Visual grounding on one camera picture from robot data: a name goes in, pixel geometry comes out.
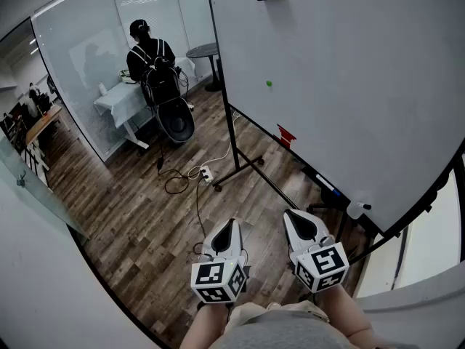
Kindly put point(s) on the small white device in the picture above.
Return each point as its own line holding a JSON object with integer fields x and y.
{"x": 126, "y": 76}

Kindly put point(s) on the wooden office desk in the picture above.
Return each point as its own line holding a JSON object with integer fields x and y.
{"x": 41, "y": 122}

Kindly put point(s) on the blue capped marker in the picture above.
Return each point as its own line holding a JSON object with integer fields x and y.
{"x": 327, "y": 184}

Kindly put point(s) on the black shell chair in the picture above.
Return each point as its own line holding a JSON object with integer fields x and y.
{"x": 176, "y": 122}

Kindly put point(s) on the black capped white marker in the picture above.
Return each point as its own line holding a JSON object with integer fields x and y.
{"x": 357, "y": 209}

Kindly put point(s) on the person's grey shirt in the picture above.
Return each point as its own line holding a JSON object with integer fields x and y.
{"x": 276, "y": 331}

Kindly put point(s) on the table with white cloth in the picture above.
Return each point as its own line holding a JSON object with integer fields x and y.
{"x": 120, "y": 100}

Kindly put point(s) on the white power strip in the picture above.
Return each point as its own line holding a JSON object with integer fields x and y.
{"x": 206, "y": 175}

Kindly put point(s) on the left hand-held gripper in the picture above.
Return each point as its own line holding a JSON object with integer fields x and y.
{"x": 210, "y": 273}

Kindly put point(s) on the person's right forearm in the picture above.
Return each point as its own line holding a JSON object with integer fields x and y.
{"x": 348, "y": 311}

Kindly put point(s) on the whiteboard on black stand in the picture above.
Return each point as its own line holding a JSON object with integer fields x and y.
{"x": 345, "y": 67}

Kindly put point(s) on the round black side table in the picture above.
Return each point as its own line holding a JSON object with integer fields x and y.
{"x": 201, "y": 51}

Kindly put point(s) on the frosted glass door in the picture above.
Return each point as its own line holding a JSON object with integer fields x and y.
{"x": 40, "y": 198}

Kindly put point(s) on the person's beige trousers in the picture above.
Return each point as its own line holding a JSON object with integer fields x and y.
{"x": 247, "y": 313}

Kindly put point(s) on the person's left forearm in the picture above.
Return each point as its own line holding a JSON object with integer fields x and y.
{"x": 203, "y": 325}

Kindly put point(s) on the small white bottle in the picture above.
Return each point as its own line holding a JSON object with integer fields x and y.
{"x": 103, "y": 89}

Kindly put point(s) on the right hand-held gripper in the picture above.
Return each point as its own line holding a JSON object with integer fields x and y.
{"x": 327, "y": 262}

